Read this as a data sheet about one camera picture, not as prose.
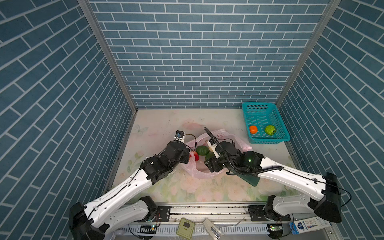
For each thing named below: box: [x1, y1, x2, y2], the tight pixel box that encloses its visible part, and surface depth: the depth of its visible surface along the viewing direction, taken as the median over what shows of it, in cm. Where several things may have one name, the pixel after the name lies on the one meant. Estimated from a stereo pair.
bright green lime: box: [265, 125, 276, 136], surface depth 104 cm
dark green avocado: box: [196, 145, 210, 156], surface depth 93 cm
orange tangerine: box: [249, 125, 258, 134], surface depth 106 cm
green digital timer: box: [176, 217, 196, 240], surface depth 70 cm
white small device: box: [203, 218, 224, 240], surface depth 69 cm
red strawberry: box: [193, 151, 200, 161], surface depth 94 cm
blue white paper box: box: [289, 216, 332, 235], surface depth 71 cm
